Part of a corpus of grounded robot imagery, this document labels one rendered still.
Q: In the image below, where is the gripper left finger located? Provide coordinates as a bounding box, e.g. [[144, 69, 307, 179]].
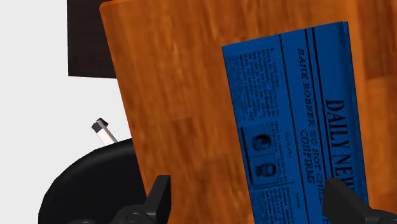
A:
[[66, 174, 172, 224]]

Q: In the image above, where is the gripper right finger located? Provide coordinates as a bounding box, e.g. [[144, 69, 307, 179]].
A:
[[321, 178, 397, 224]]

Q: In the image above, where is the black round chair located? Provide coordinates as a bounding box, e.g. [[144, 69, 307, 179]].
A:
[[38, 118, 148, 224]]

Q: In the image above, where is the blue folded newspaper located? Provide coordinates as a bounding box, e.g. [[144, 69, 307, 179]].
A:
[[221, 20, 370, 224]]

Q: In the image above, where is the orange wooden table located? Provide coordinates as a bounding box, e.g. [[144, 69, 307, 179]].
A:
[[99, 0, 397, 224]]

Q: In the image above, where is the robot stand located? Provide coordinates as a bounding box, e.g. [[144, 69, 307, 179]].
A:
[[66, 0, 117, 79]]

